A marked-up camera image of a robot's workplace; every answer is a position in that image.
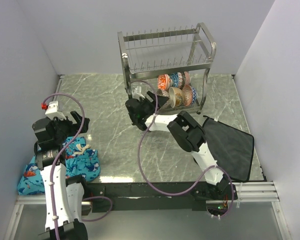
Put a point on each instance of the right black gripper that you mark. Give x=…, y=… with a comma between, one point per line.
x=153, y=105

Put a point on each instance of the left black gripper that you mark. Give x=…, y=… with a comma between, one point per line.
x=74, y=128

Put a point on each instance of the brown floral pattern bowl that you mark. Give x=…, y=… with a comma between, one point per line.
x=163, y=93

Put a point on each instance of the orange floral pattern bowl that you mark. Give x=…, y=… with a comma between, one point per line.
x=164, y=82

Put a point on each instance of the plain white grey bowl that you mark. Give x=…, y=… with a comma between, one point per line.
x=176, y=96

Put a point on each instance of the blue triangle pattern bowl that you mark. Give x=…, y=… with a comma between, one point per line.
x=178, y=79

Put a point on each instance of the red geometric pattern bowl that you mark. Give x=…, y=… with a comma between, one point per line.
x=189, y=95

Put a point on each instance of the steel two-tier dish rack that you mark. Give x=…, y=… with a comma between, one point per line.
x=146, y=55

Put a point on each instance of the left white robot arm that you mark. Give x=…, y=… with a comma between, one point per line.
x=63, y=196

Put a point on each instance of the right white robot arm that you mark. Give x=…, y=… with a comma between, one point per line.
x=188, y=134

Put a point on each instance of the blue shark print cloth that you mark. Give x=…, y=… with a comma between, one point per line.
x=80, y=159

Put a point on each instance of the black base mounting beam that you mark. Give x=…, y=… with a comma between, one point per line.
x=134, y=196

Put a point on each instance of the black microfibre cloth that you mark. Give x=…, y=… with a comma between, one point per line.
x=233, y=149

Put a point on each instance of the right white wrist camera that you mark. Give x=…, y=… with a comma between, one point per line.
x=137, y=92

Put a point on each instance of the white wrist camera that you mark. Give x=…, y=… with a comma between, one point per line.
x=54, y=110
x=137, y=92

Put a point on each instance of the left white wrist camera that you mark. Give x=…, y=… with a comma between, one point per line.
x=54, y=110

